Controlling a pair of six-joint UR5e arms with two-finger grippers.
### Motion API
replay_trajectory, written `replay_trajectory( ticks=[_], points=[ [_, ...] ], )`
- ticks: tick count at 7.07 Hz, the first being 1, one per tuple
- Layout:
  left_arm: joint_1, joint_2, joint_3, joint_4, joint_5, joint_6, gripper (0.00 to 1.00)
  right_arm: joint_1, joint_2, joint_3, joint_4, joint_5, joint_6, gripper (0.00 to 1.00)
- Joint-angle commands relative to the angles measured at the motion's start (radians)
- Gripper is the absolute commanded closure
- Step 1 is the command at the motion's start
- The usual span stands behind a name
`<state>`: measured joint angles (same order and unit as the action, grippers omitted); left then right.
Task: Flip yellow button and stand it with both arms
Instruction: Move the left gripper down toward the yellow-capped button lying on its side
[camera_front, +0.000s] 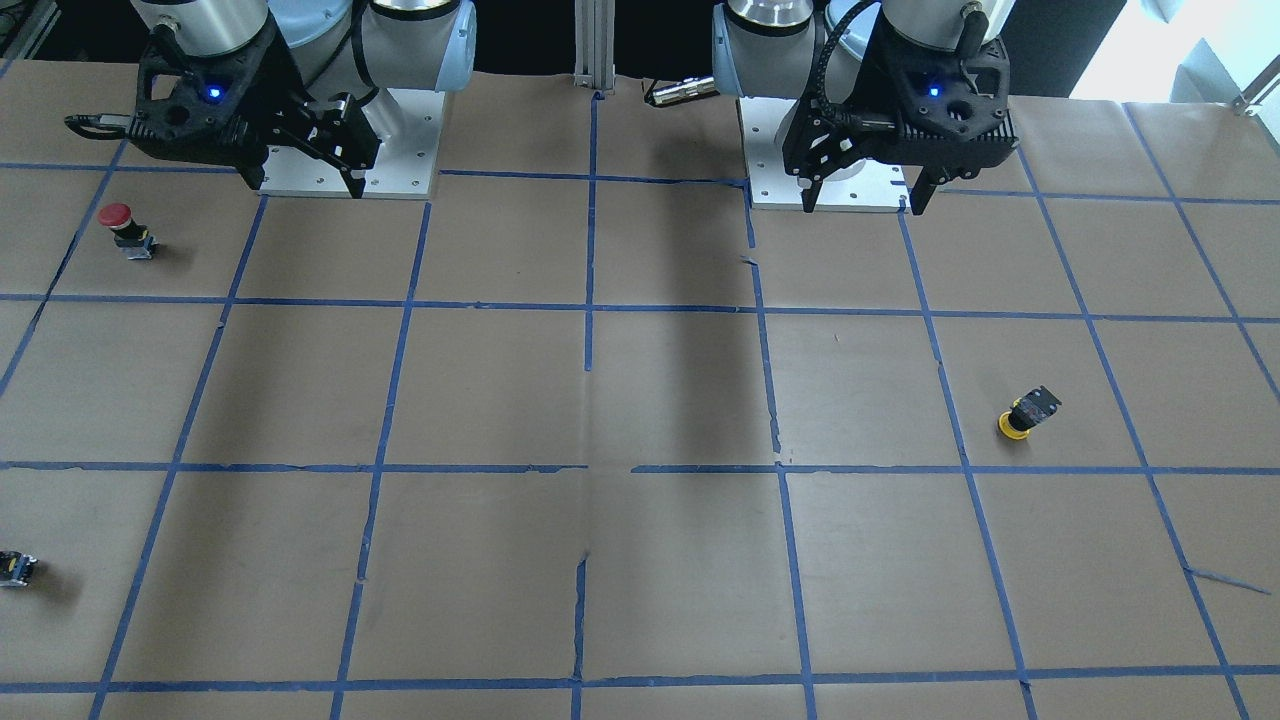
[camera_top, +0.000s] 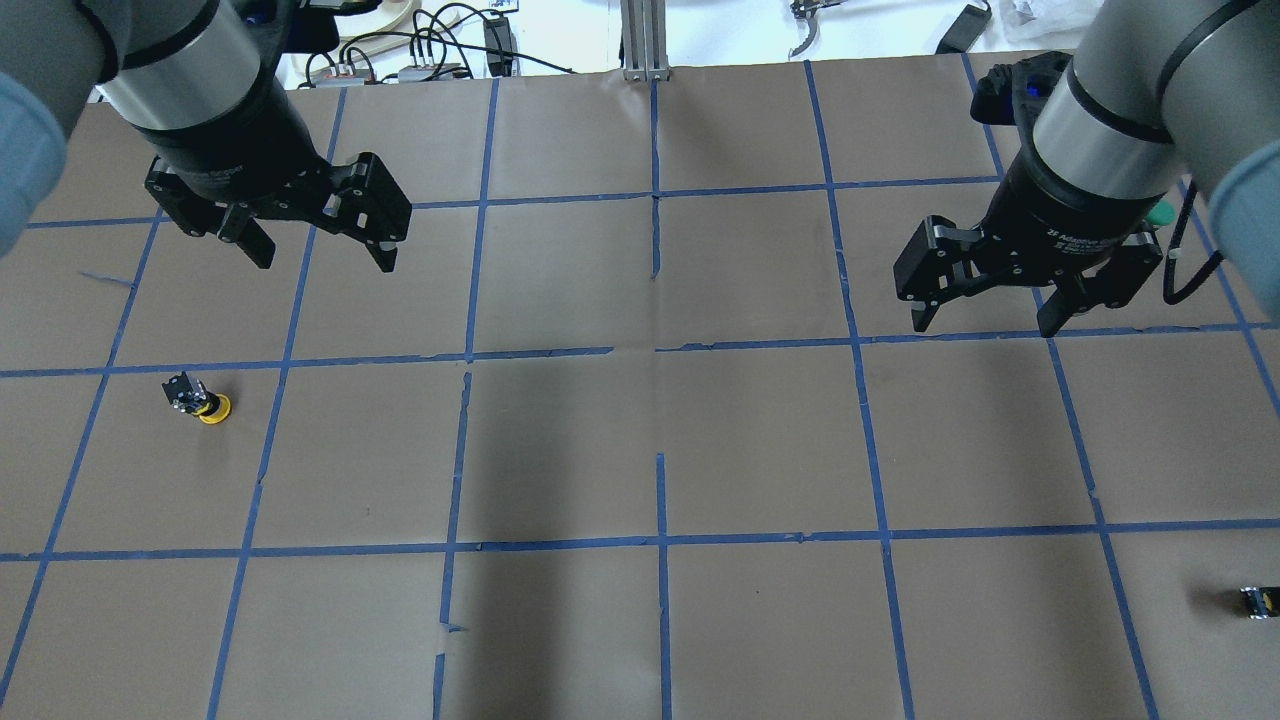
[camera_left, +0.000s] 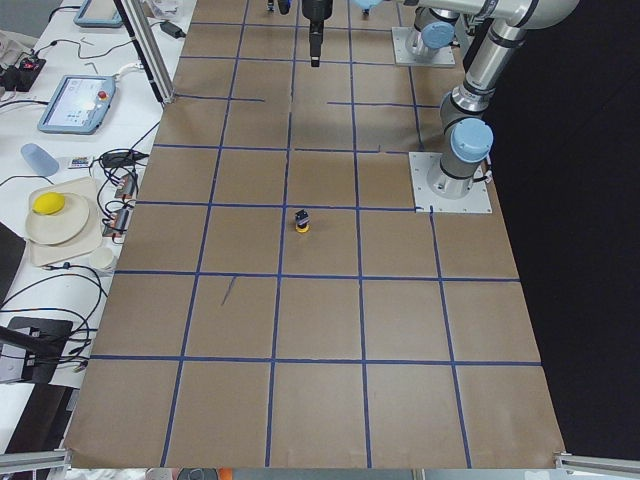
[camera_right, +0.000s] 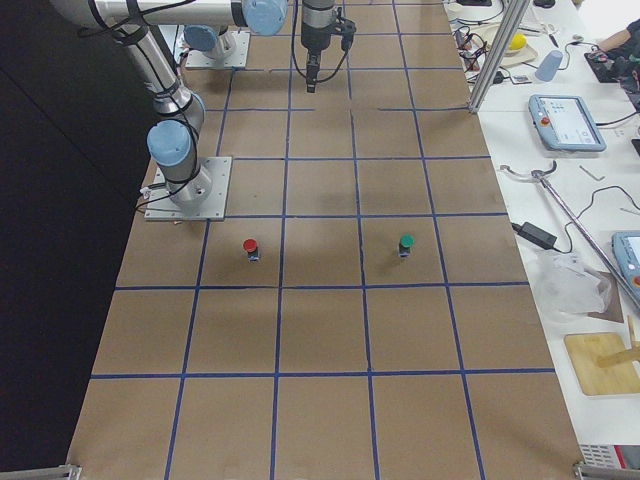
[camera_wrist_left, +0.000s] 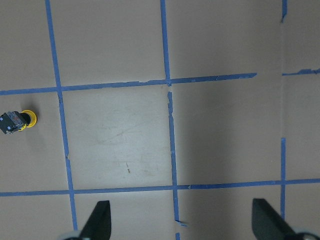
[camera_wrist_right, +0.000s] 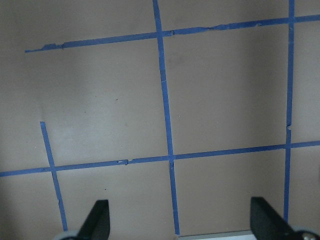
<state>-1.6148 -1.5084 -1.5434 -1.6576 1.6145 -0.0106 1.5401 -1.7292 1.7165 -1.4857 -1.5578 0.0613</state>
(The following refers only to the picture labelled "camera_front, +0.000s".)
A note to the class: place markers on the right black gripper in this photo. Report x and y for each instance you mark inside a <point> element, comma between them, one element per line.
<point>283,96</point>

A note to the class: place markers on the aluminium frame post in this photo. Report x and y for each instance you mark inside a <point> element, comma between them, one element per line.
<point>593,66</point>

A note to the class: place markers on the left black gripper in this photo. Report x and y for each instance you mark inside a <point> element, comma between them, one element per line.
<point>858,98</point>

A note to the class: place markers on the silver cable connector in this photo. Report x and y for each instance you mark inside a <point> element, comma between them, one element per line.
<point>679,93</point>

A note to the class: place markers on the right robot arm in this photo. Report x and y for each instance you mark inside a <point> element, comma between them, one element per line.
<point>322,99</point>

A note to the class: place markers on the red push button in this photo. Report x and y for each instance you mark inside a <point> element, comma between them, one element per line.
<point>134,240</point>

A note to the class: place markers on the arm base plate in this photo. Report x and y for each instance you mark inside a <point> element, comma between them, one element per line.
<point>409,124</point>
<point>865,187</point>

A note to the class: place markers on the yellow push button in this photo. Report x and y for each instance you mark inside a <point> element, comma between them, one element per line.
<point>1026,413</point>

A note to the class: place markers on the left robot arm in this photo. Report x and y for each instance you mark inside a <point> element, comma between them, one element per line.
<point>766,48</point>

